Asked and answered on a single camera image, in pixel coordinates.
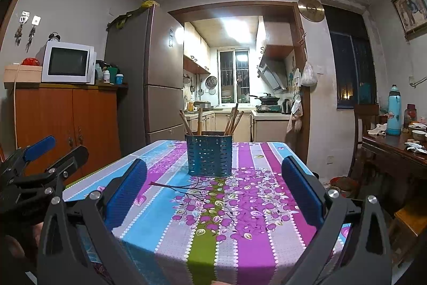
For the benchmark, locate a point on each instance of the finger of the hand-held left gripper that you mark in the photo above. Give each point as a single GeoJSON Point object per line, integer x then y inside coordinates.
{"type": "Point", "coordinates": [41, 148]}
{"type": "Point", "coordinates": [71, 161]}

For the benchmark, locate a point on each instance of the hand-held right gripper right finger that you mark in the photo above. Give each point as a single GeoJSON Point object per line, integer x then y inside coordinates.
{"type": "Point", "coordinates": [302, 198]}

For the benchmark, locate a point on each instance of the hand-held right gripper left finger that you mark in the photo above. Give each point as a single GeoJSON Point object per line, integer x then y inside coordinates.
{"type": "Point", "coordinates": [128, 198]}

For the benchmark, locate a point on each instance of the blue perforated utensil holder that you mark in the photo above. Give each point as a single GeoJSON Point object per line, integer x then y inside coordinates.
{"type": "Point", "coordinates": [208, 154]}

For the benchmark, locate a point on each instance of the set of wooden chopsticks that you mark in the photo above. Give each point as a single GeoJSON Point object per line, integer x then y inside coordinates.
{"type": "Point", "coordinates": [199, 121]}

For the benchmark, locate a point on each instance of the person's left hand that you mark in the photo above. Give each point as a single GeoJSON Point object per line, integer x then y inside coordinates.
{"type": "Point", "coordinates": [13, 246]}

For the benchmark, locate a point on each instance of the person's right hand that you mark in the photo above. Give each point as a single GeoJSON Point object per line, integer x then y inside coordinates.
{"type": "Point", "coordinates": [220, 283]}

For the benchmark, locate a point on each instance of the orange wooden cabinet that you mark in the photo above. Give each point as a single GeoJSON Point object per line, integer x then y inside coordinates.
{"type": "Point", "coordinates": [66, 124]}

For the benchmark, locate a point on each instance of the red basin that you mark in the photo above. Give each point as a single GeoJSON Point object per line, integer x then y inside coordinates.
{"type": "Point", "coordinates": [343, 186]}

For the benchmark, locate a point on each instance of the floral striped tablecloth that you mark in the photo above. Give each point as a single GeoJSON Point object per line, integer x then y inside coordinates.
{"type": "Point", "coordinates": [253, 205]}

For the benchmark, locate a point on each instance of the cream storage box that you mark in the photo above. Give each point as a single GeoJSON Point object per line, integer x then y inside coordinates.
{"type": "Point", "coordinates": [23, 74]}

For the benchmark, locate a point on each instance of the hanging kitchen towel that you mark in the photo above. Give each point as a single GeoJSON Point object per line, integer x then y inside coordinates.
{"type": "Point", "coordinates": [295, 118]}

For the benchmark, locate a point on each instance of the red round pot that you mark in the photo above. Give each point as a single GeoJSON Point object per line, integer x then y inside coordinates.
{"type": "Point", "coordinates": [30, 62]}

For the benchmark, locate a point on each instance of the white microwave oven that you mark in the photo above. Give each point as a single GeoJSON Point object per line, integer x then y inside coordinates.
{"type": "Point", "coordinates": [66, 63]}

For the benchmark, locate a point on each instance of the white pill bottle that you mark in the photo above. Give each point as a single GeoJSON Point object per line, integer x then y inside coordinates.
{"type": "Point", "coordinates": [106, 76]}

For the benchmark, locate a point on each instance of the electric kettle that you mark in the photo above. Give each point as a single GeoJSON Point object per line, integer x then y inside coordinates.
{"type": "Point", "coordinates": [287, 106]}

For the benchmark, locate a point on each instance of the gas stove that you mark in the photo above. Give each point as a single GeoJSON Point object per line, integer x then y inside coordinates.
{"type": "Point", "coordinates": [268, 108]}

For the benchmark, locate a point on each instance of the white cloth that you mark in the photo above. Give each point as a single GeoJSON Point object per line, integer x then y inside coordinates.
{"type": "Point", "coordinates": [377, 129]}

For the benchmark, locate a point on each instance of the black wok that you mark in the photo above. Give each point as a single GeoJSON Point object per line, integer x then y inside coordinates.
{"type": "Point", "coordinates": [267, 99]}

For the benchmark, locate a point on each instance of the wooden chair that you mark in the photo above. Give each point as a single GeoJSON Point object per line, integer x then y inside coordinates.
{"type": "Point", "coordinates": [366, 113]}

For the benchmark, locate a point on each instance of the wooden stool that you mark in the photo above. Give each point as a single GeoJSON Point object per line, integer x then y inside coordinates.
{"type": "Point", "coordinates": [410, 218]}

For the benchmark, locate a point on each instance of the black alarm clock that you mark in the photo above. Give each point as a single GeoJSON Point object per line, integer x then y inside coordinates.
{"type": "Point", "coordinates": [55, 37]}

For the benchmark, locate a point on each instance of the hanging dreamcatcher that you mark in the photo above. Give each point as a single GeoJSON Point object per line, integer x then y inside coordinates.
{"type": "Point", "coordinates": [32, 33]}
{"type": "Point", "coordinates": [20, 28]}

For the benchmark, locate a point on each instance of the white hanging plastic bag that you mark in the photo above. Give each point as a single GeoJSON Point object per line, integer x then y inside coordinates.
{"type": "Point", "coordinates": [309, 76]}

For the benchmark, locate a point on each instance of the blue thermos bottle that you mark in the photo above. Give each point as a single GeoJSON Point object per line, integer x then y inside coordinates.
{"type": "Point", "coordinates": [393, 114]}

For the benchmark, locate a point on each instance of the grey refrigerator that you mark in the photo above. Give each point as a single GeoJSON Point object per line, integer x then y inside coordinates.
{"type": "Point", "coordinates": [163, 78]}

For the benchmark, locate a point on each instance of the white crumpled paper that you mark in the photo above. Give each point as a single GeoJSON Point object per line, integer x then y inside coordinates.
{"type": "Point", "coordinates": [415, 147]}

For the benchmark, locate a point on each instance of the metal range hood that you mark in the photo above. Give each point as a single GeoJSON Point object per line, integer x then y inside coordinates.
{"type": "Point", "coordinates": [272, 74]}

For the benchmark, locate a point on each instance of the white bowl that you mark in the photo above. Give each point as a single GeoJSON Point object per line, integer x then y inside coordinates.
{"type": "Point", "coordinates": [418, 135]}
{"type": "Point", "coordinates": [418, 127]}

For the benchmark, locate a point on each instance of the red lid jar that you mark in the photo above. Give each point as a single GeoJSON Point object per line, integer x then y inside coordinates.
{"type": "Point", "coordinates": [410, 118]}

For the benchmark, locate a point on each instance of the kitchen window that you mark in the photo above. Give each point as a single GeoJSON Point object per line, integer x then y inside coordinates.
{"type": "Point", "coordinates": [233, 74]}

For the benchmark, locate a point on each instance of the dark barred window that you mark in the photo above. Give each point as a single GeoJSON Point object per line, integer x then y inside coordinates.
{"type": "Point", "coordinates": [350, 64]}

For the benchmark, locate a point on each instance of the metal colander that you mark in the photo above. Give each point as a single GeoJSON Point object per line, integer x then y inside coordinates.
{"type": "Point", "coordinates": [210, 81]}

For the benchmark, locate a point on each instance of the dark green cloth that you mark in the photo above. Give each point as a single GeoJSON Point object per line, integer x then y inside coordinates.
{"type": "Point", "coordinates": [123, 19]}

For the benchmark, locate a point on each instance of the yellow plastic bag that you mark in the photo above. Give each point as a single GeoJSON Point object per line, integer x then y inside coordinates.
{"type": "Point", "coordinates": [149, 4]}

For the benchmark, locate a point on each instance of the kitchen ceiling light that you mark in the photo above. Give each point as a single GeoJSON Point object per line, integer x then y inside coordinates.
{"type": "Point", "coordinates": [240, 28]}

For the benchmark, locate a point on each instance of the framed elephant picture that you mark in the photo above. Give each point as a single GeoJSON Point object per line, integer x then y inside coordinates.
{"type": "Point", "coordinates": [412, 11]}

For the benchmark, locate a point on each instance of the kitchen wall cabinets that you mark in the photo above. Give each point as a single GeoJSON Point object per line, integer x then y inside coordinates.
{"type": "Point", "coordinates": [195, 48]}

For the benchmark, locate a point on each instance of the gold wall clock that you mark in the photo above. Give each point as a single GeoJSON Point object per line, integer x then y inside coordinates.
{"type": "Point", "coordinates": [311, 9]}

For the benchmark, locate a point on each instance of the brown doorway frame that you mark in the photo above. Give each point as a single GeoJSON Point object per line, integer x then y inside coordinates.
{"type": "Point", "coordinates": [233, 10]}

